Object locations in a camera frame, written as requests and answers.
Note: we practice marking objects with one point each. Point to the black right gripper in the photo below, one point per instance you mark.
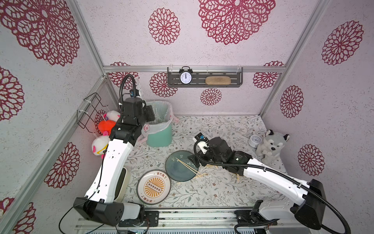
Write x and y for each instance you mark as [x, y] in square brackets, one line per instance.
[197, 155]

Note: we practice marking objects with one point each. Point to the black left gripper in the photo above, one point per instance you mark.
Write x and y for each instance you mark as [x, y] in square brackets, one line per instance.
[148, 109]

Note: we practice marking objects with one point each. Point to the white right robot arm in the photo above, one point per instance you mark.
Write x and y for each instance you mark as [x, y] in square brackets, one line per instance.
[306, 200]

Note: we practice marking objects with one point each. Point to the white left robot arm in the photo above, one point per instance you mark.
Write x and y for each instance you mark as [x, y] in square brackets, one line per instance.
[99, 203]

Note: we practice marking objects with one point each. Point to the white pink plush doll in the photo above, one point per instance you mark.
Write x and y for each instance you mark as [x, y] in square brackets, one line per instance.
[112, 116]

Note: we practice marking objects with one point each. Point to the green trash bin with bag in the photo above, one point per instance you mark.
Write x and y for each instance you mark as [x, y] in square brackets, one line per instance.
[158, 133]

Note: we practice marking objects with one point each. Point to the red orange plush toy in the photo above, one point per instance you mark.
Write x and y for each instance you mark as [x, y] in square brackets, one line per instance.
[105, 127]

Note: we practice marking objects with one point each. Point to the small white round timer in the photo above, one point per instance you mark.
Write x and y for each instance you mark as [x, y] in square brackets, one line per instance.
[254, 141]

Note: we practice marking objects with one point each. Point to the dark green glass plate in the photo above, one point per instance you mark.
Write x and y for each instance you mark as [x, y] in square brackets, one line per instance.
[178, 171]

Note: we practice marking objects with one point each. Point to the white plush doll yellow glasses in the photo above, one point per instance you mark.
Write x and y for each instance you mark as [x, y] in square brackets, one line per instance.
[99, 145]

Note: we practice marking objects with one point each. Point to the grey husky plush dog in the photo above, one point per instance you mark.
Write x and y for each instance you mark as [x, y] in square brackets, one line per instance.
[269, 149]

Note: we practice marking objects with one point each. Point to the black alarm clock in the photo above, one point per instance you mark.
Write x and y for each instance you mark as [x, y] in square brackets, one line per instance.
[185, 75]

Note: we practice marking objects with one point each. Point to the wooden brush on shelf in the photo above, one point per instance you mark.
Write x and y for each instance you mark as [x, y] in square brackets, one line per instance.
[218, 80]

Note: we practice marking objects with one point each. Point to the white orange patterned plate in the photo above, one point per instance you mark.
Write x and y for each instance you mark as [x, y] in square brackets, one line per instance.
[153, 187]

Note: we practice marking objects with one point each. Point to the black wire wall basket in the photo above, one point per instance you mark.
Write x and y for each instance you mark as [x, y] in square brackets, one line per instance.
[89, 117]

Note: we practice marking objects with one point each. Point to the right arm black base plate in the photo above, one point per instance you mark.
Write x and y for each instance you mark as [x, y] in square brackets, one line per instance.
[252, 219]

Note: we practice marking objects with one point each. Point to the grey wall shelf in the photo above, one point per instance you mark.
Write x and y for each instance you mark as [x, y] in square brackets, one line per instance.
[198, 80]

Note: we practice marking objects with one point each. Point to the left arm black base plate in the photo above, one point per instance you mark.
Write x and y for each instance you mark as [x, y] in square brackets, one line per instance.
[145, 219]

